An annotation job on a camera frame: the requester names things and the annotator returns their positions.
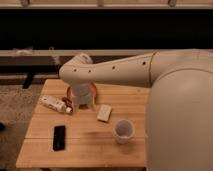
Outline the orange bowl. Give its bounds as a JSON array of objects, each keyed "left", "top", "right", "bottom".
[{"left": 67, "top": 83, "right": 97, "bottom": 103}]

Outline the white bottle with red cap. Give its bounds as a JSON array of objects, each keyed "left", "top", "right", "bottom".
[{"left": 40, "top": 95, "right": 72, "bottom": 113}]

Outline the black rectangular remote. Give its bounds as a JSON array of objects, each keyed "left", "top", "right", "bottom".
[{"left": 53, "top": 125, "right": 66, "bottom": 151}]

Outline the long grey bench rail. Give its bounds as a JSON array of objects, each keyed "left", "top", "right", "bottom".
[{"left": 0, "top": 49, "right": 153, "bottom": 66}]

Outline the wooden table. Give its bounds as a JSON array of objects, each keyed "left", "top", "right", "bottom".
[{"left": 16, "top": 84, "right": 149, "bottom": 169}]

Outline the white rectangular block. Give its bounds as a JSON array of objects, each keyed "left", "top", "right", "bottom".
[{"left": 97, "top": 105, "right": 112, "bottom": 122}]

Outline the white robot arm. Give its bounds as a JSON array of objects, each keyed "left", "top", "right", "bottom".
[{"left": 59, "top": 49, "right": 213, "bottom": 171}]

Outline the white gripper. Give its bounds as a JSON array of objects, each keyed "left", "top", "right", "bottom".
[{"left": 71, "top": 83, "right": 96, "bottom": 113}]

